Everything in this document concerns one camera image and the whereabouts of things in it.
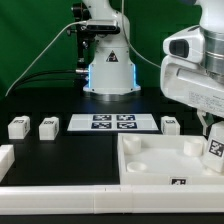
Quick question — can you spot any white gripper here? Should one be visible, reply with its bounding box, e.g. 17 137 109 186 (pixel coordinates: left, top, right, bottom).
160 26 224 136

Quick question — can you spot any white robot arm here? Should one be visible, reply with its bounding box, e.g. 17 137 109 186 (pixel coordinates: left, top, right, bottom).
82 0 224 118

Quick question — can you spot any white front obstacle bar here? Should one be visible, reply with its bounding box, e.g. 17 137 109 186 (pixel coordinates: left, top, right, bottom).
0 185 224 215

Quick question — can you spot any white obstacle bar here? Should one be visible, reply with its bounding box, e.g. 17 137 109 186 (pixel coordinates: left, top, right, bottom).
0 145 15 182
0 185 224 215

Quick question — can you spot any white tag base sheet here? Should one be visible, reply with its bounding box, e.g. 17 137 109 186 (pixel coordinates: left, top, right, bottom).
68 114 158 131

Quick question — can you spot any white left obstacle bar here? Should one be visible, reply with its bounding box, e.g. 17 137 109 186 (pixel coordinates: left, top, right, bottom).
0 145 15 182

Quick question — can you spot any white cable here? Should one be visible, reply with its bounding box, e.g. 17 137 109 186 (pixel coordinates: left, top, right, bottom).
4 20 88 97

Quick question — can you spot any black cable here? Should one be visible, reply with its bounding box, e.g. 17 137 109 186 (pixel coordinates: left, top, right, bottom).
13 69 84 90

